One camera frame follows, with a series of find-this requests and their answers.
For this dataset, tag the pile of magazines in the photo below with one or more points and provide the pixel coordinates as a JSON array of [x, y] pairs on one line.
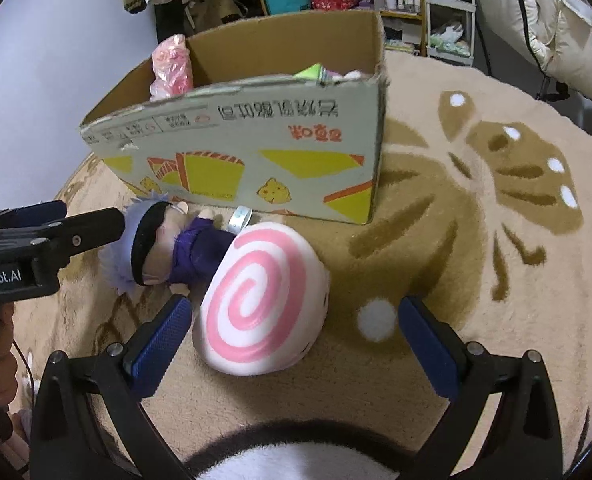
[[401, 40]]

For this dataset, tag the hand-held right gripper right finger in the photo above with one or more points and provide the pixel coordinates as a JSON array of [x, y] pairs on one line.
[[426, 345]]

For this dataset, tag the green tissue packet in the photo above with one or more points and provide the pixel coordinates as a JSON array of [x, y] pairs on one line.
[[313, 72]]

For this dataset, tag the pink toy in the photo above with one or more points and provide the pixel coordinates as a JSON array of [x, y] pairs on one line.
[[171, 65]]

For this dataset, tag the beige floral blanket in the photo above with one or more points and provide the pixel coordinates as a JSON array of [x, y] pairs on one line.
[[426, 260]]

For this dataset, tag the white padded chair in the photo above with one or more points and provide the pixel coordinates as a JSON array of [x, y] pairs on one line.
[[551, 20]]

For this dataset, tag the black hanging garment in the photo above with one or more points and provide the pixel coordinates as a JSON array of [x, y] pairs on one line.
[[168, 22]]

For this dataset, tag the white-haired plush doll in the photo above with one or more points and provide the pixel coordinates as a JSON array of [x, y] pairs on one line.
[[196, 245]]

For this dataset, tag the black white fluffy fabric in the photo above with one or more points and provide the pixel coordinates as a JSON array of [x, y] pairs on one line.
[[296, 455]]

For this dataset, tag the khaki coat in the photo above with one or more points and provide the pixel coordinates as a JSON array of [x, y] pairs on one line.
[[216, 7]]

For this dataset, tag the pink swirl plush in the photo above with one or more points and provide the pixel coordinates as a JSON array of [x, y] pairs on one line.
[[256, 300]]

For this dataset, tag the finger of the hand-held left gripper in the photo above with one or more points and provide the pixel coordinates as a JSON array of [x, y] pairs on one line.
[[36, 212], [91, 232]]

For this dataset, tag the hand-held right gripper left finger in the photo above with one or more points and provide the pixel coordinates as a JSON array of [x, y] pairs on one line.
[[161, 345]]

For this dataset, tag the printed cardboard box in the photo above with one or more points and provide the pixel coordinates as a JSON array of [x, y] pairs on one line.
[[226, 160]]

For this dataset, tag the white trolley cart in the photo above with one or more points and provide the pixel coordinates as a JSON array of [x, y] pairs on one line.
[[451, 30]]

